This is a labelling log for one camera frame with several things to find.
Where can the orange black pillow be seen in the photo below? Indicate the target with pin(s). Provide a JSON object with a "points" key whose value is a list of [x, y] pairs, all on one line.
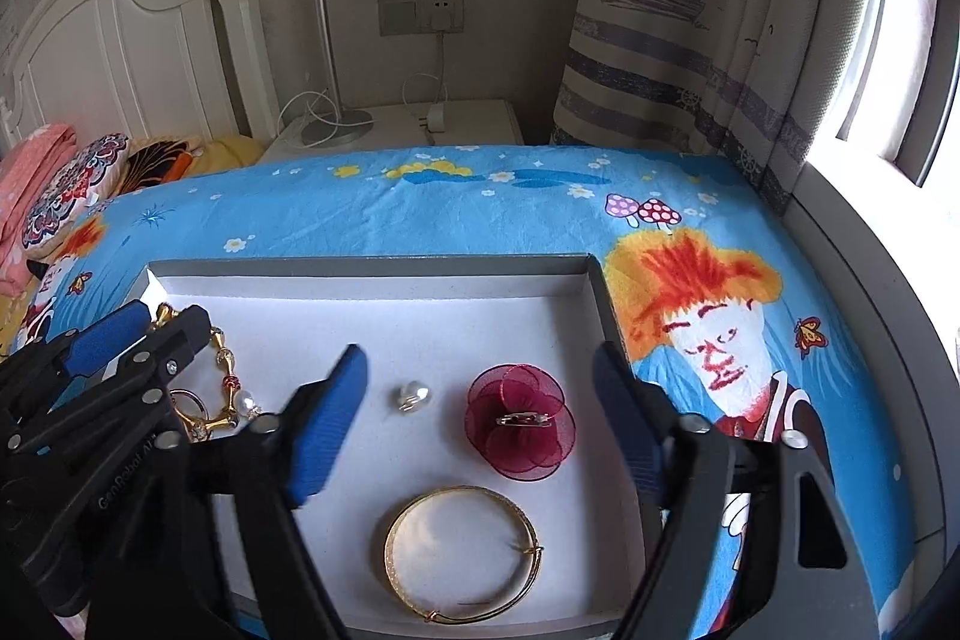
{"points": [[161, 164]]}

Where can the blue cartoon printed blanket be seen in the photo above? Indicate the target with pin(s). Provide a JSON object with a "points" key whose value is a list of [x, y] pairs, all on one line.
{"points": [[487, 212]]}

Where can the white charger plug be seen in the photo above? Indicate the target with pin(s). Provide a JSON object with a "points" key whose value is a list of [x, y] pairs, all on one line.
{"points": [[444, 18]]}

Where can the pink folded quilt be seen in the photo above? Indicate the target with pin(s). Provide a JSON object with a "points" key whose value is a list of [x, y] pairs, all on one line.
{"points": [[30, 183]]}

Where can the grey cardboard box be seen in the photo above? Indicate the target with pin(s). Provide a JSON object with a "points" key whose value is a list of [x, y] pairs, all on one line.
{"points": [[450, 325]]}

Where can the patterned round pillow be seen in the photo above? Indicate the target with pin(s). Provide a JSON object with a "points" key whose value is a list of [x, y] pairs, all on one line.
{"points": [[75, 190]]}

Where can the ship printed curtain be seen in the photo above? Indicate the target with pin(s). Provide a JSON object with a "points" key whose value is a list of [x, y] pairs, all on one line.
{"points": [[660, 10]]}

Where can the silver table lamp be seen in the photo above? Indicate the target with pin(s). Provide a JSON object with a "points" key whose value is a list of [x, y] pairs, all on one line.
{"points": [[324, 10]]}

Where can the dark window ledge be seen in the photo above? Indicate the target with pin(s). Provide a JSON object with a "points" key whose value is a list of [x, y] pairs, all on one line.
{"points": [[885, 325]]}

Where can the white nightstand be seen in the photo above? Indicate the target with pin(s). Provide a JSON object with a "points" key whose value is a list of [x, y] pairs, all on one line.
{"points": [[472, 126]]}

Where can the grey window frame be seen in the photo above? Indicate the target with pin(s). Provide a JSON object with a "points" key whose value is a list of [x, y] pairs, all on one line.
{"points": [[937, 85]]}

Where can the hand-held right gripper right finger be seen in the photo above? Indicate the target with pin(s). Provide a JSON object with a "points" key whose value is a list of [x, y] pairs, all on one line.
{"points": [[626, 422]]}

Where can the white wooden headboard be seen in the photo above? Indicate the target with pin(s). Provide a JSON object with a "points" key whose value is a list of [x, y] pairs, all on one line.
{"points": [[150, 55]]}

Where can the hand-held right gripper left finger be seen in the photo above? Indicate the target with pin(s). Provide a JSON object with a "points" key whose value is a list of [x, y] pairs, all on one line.
{"points": [[330, 415]]}

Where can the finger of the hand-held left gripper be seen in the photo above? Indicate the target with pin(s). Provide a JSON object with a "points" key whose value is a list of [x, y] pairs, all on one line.
{"points": [[105, 340], [172, 347]]}

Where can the white power adapter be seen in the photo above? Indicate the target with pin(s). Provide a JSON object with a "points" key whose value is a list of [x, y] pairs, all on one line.
{"points": [[435, 115]]}

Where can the red mesh flower brooch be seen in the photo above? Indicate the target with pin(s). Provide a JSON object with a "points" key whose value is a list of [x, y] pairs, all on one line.
{"points": [[525, 445]]}

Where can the gold bangle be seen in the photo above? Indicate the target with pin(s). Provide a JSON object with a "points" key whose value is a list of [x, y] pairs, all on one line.
{"points": [[391, 554]]}

